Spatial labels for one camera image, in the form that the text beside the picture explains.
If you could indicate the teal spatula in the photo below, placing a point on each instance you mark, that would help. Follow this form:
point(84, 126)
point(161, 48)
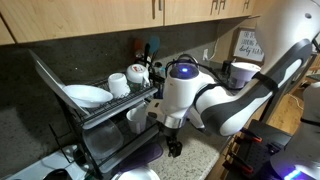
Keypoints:
point(154, 43)

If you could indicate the red spatula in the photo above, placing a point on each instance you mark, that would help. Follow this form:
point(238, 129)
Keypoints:
point(138, 45)

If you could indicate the white flat tray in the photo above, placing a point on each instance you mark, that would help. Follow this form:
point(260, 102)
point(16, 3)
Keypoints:
point(50, 161)

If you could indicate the white mug with black print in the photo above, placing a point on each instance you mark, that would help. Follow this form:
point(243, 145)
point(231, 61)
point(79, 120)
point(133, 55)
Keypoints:
point(118, 85)

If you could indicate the plain white mug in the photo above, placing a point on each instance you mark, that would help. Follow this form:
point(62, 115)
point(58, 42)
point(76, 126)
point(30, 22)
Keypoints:
point(136, 121)

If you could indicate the white saucer plate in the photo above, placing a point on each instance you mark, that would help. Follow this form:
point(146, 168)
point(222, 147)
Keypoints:
point(116, 176)

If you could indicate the wooden wall cabinets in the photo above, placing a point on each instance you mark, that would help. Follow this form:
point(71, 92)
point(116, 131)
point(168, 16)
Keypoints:
point(83, 16)

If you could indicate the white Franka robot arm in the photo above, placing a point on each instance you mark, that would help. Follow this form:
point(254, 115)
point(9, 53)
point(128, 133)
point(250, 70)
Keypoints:
point(233, 106)

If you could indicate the large white plate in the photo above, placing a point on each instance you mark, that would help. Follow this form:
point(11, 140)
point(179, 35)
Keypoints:
point(50, 78)

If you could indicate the white water filter pitcher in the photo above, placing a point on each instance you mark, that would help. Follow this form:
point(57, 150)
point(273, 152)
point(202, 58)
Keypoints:
point(243, 75)

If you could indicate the black utensil holder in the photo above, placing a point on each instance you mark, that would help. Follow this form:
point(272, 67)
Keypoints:
point(157, 73)

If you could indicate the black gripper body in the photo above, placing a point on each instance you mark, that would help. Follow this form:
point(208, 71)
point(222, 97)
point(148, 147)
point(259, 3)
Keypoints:
point(172, 133)

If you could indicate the black base plate with clamps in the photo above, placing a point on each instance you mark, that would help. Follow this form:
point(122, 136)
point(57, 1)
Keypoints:
point(256, 148)

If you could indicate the black spatula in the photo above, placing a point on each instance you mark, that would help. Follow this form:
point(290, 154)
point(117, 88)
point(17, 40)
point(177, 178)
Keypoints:
point(146, 50)

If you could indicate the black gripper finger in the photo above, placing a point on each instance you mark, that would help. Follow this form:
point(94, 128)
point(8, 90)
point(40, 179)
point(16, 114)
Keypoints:
point(179, 148)
point(170, 150)

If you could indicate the white mug with red label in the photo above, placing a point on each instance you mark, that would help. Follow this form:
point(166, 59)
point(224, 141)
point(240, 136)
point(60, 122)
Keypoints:
point(136, 75)

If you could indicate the framed text sign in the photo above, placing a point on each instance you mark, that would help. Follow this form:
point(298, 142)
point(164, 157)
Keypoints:
point(248, 45)

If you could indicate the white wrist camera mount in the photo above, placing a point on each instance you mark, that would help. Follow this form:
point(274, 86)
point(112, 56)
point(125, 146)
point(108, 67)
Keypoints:
point(156, 111)

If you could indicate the white wall outlet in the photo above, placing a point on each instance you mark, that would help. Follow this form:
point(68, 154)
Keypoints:
point(205, 54)

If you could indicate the small white bowl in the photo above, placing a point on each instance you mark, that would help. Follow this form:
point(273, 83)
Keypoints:
point(138, 174)

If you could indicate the clear plastic container lid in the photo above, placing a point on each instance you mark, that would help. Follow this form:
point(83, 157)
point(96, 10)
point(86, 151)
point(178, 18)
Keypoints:
point(103, 138)

